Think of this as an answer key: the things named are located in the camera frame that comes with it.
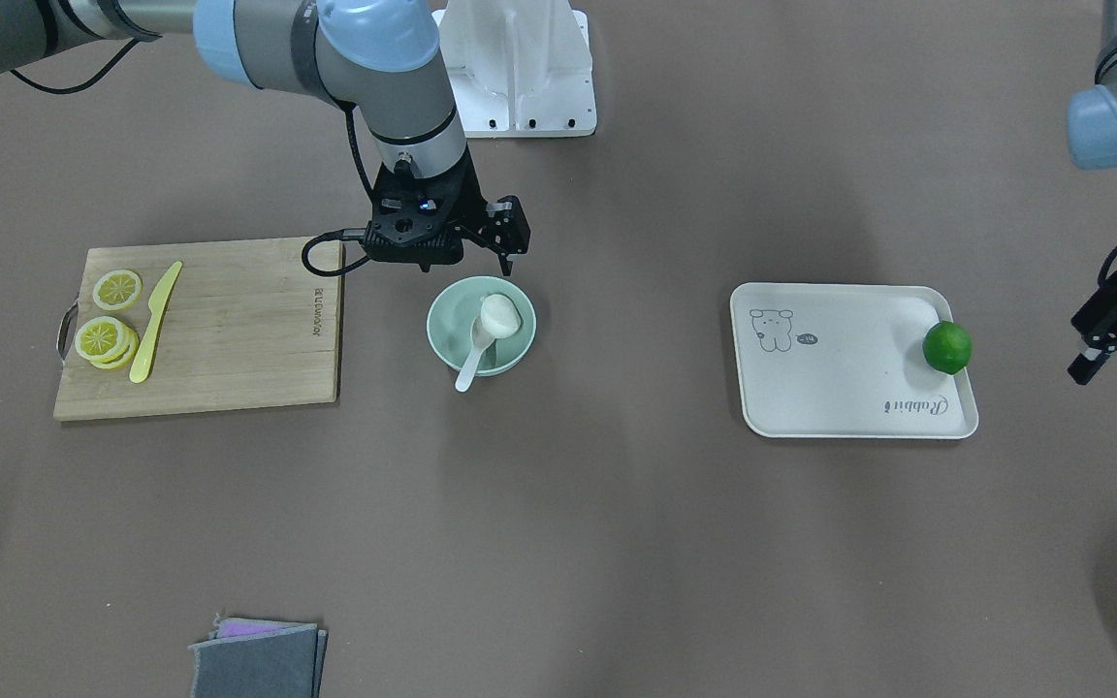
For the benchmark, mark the wooden cutting board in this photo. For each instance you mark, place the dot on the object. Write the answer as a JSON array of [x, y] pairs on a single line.
[[246, 327]]

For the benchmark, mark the stacked lemon slices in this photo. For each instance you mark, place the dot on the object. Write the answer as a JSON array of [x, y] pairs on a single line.
[[107, 343]]

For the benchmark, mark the grey folded cloth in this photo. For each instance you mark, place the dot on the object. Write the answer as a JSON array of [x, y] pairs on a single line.
[[259, 658]]

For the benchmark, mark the mint green bowl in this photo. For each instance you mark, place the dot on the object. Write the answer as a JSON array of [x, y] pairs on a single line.
[[454, 310]]

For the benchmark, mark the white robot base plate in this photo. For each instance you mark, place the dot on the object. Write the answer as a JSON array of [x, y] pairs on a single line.
[[519, 69]]

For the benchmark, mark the white ceramic spoon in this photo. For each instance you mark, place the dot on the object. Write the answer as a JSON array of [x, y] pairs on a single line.
[[480, 341]]

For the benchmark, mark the yellow plastic knife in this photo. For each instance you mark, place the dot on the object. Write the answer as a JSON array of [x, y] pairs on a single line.
[[158, 303]]

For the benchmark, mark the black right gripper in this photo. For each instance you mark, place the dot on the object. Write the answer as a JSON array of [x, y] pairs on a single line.
[[507, 224]]

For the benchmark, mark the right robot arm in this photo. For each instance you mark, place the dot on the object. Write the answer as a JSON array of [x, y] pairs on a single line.
[[378, 62]]

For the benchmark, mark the single lemon slice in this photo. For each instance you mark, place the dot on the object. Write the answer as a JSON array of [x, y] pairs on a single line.
[[117, 290]]

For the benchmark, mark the beige rabbit tray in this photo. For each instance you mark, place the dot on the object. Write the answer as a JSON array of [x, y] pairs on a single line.
[[820, 360]]

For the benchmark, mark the green lime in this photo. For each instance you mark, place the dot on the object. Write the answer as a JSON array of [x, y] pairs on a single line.
[[947, 348]]

